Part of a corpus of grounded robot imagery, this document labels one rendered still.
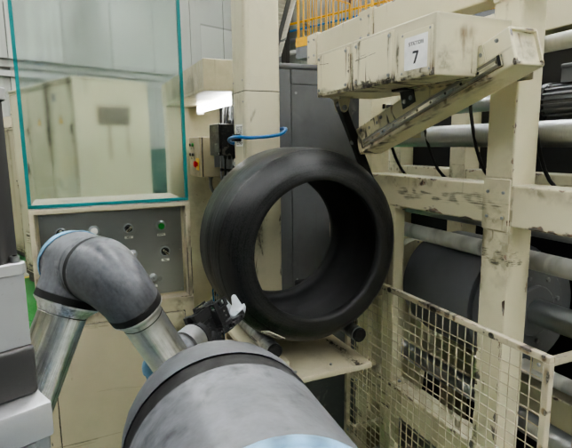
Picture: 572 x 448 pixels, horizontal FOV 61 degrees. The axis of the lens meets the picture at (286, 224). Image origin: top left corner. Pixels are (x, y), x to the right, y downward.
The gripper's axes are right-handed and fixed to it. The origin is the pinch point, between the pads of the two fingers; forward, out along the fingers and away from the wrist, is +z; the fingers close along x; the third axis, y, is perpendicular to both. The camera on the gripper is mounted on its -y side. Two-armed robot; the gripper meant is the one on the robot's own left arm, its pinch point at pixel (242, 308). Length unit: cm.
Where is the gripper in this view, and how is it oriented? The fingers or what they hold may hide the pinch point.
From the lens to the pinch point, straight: 134.8
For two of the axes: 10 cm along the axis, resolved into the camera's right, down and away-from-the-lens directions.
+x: -8.3, 2.7, 4.9
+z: 4.2, -2.8, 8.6
